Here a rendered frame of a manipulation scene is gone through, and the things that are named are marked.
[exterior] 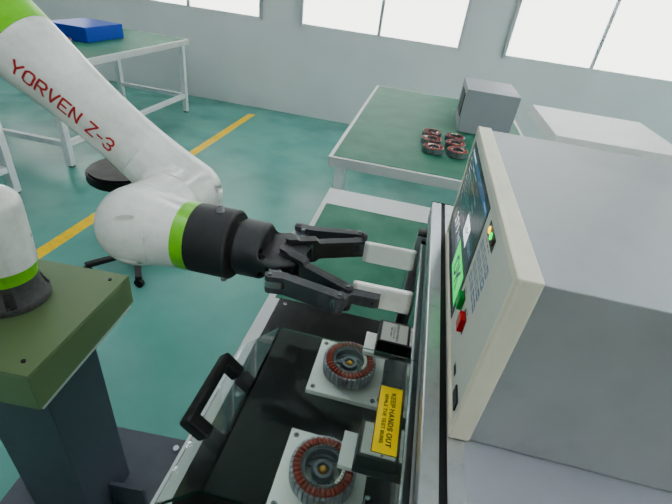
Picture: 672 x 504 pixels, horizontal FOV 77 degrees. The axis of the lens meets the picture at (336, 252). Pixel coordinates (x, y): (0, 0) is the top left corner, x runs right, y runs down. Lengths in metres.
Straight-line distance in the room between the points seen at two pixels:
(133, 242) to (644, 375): 0.55
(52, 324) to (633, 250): 0.98
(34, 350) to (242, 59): 4.92
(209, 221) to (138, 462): 1.32
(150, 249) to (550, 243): 0.45
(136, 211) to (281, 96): 5.00
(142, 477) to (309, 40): 4.59
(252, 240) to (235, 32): 5.15
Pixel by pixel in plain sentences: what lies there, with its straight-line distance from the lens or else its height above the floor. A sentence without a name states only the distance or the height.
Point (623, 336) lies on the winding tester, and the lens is 0.41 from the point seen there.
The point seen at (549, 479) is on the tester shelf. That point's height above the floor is 1.11.
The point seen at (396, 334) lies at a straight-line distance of 0.86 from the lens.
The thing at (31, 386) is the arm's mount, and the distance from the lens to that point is 0.97.
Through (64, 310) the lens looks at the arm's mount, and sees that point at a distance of 1.08.
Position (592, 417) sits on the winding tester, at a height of 1.19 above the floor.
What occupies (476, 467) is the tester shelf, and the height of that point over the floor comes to 1.11.
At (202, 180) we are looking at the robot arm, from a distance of 0.69.
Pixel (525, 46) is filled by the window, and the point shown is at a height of 1.11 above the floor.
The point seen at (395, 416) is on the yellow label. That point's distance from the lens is 0.55.
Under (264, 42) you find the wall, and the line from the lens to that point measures 5.50.
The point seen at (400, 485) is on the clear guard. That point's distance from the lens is 0.51.
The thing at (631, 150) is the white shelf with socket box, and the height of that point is 1.20.
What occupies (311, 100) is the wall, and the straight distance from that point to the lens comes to 5.43.
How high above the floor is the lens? 1.50
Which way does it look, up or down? 33 degrees down
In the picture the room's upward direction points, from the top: 8 degrees clockwise
